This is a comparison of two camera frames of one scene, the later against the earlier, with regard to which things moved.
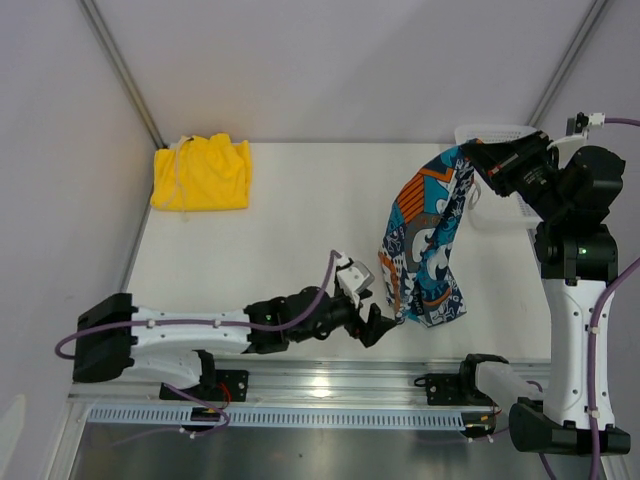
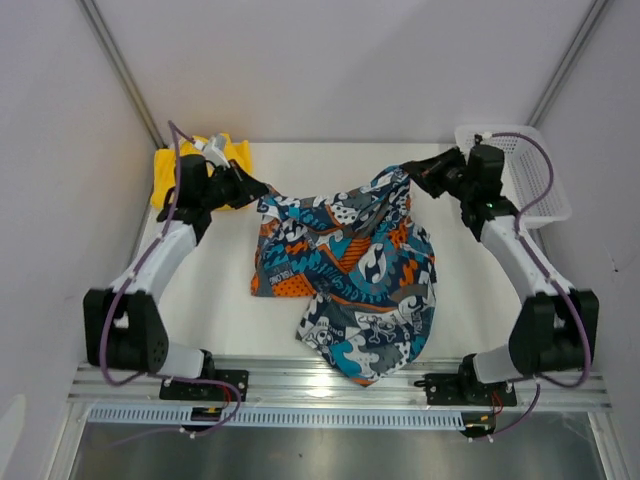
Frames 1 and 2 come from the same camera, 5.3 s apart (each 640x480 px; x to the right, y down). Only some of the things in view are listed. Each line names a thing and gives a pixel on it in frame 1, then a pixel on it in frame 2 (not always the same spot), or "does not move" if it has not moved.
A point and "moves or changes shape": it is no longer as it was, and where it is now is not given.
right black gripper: [494, 158] to [432, 166]
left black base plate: [227, 386] does not move
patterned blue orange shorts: [418, 239] moves or changes shape
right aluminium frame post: [567, 64] does not move
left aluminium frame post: [108, 46] does not move
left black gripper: [376, 325] to [247, 188]
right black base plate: [447, 389] does not move
